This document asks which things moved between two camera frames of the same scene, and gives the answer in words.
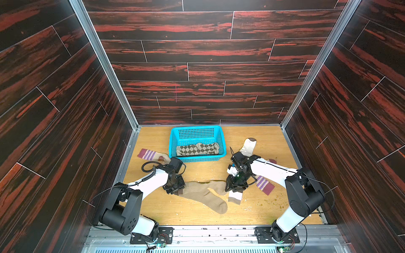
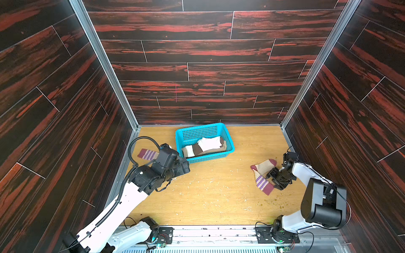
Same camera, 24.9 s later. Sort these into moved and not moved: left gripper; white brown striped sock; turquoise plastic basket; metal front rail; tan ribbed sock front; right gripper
Moved: turquoise plastic basket; tan ribbed sock front; left gripper; white brown striped sock; right gripper
Not moved: metal front rail
